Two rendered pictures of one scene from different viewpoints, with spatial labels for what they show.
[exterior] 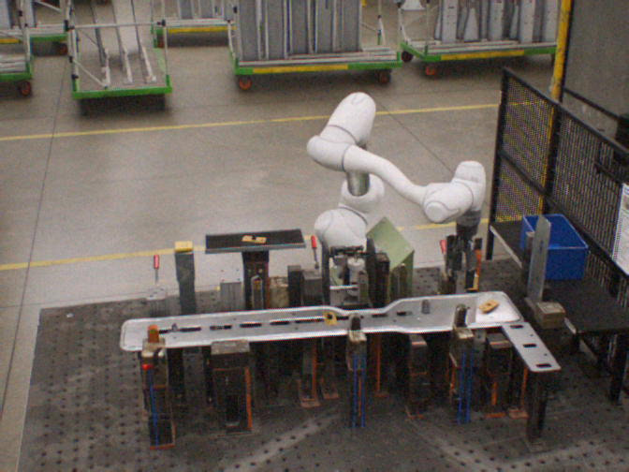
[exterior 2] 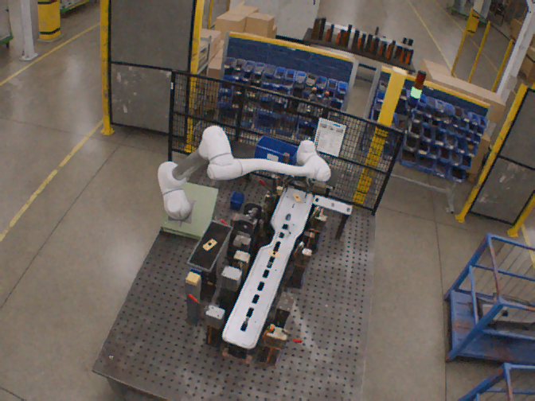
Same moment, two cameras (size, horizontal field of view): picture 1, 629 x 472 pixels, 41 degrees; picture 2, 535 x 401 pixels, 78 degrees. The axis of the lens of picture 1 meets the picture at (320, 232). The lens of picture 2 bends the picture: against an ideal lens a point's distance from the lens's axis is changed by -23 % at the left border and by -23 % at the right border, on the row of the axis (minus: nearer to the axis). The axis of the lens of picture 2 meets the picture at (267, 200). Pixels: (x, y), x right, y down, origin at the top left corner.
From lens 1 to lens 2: 2.71 m
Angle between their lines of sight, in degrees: 61
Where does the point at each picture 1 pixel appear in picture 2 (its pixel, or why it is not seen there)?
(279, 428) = not seen: hidden behind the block
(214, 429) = not seen: hidden behind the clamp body
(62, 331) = (128, 368)
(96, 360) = (173, 364)
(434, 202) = (327, 173)
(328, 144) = (228, 167)
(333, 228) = (183, 204)
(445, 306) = (287, 210)
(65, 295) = not seen: outside the picture
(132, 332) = (238, 338)
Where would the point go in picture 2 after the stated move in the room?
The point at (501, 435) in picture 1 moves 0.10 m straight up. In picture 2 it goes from (329, 244) to (332, 235)
